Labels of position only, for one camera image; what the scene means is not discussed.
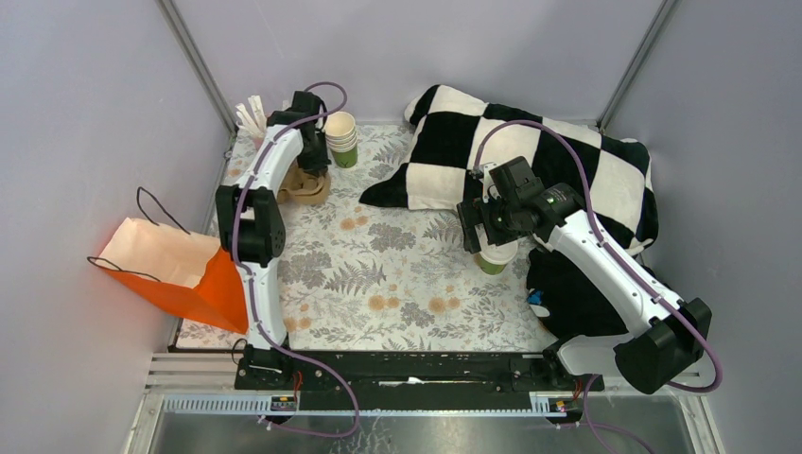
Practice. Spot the stack of green paper cups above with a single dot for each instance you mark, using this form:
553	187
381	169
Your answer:
340	133

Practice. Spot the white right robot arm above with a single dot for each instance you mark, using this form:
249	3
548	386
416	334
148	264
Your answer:
664	334

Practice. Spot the orange paper bag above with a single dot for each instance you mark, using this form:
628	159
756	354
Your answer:
185	274

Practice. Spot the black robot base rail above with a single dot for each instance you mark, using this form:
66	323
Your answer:
408	381

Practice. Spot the white plastic cup lid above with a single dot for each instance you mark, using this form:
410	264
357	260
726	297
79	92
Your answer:
510	248

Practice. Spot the brown cardboard cup carrier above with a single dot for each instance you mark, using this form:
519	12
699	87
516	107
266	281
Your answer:
304	188

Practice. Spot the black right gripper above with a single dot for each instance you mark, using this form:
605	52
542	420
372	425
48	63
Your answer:
473	212

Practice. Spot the green paper coffee cup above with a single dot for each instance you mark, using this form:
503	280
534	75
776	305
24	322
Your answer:
492	264

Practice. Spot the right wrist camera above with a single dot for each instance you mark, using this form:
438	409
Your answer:
489	186

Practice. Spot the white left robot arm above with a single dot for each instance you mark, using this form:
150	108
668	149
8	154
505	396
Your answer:
292	164

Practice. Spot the blue white small object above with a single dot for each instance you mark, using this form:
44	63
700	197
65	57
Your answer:
534	300

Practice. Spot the floral patterned table mat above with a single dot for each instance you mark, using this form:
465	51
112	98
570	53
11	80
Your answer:
357	277

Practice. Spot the black cloth bundle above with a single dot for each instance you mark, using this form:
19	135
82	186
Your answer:
576	306

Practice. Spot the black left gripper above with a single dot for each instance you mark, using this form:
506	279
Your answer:
318	164

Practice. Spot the black white checkered blanket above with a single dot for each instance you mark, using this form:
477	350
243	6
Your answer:
454	131

